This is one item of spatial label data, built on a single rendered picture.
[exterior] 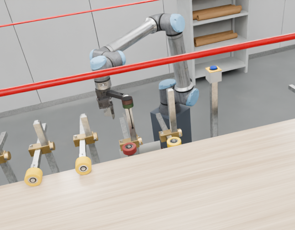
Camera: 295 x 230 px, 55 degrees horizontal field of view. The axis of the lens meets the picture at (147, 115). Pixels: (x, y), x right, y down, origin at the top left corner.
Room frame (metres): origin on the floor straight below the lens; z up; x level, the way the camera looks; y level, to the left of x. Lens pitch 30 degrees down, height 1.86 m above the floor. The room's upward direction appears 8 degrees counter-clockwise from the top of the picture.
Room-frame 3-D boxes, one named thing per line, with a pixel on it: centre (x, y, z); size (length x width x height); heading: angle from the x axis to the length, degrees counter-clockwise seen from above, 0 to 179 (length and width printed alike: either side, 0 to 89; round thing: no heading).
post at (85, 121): (1.39, 0.35, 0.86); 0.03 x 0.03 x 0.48; 7
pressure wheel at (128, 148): (1.30, 0.13, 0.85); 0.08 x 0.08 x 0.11
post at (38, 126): (1.35, 0.60, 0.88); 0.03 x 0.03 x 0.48; 7
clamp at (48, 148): (1.35, 0.62, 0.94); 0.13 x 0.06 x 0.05; 97
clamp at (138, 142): (1.41, 0.12, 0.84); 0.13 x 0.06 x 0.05; 97
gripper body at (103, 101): (1.49, 0.23, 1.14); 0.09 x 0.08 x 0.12; 96
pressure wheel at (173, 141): (1.29, -0.13, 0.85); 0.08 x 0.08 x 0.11
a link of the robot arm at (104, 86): (1.48, 0.22, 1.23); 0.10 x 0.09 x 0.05; 6
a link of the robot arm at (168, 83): (2.16, -0.21, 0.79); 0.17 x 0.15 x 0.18; 46
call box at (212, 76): (1.48, -0.40, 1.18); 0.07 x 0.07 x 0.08; 7
